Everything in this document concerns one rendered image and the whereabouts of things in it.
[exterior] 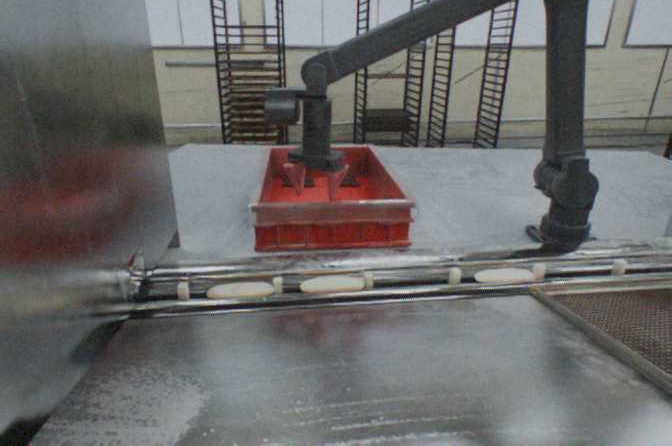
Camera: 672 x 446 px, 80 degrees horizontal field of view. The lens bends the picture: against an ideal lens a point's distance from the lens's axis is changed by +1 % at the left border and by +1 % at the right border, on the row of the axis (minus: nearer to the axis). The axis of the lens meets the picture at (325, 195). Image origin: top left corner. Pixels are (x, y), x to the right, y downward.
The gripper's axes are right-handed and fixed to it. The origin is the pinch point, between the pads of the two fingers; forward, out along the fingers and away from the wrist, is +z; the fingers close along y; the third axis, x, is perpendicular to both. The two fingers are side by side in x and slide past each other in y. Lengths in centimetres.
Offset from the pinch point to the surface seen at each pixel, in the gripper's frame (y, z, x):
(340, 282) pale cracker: -14.5, 4.9, 21.1
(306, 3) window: 190, -73, -368
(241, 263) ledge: 2.6, 5.1, 22.9
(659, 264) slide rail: -61, 4, -8
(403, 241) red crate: -18.9, 7.1, -1.5
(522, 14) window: -31, -70, -497
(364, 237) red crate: -11.9, 6.2, 2.0
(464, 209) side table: -27.9, 7.9, -27.5
